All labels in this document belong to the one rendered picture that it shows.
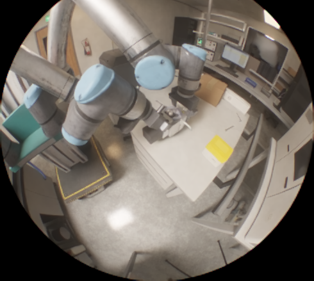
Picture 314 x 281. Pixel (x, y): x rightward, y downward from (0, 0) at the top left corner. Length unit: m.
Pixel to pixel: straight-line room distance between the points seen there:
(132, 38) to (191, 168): 0.54
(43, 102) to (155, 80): 0.52
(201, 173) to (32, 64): 0.76
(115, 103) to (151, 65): 0.11
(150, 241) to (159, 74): 1.50
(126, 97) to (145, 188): 1.26
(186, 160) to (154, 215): 0.98
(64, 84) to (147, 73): 0.25
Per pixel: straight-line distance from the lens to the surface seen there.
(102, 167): 1.23
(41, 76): 0.39
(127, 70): 0.83
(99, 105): 0.23
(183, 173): 0.53
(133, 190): 1.42
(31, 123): 0.88
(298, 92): 2.33
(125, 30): 0.25
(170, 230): 1.47
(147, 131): 0.46
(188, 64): 0.39
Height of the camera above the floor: 1.40
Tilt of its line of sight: 50 degrees down
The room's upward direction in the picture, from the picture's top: 4 degrees clockwise
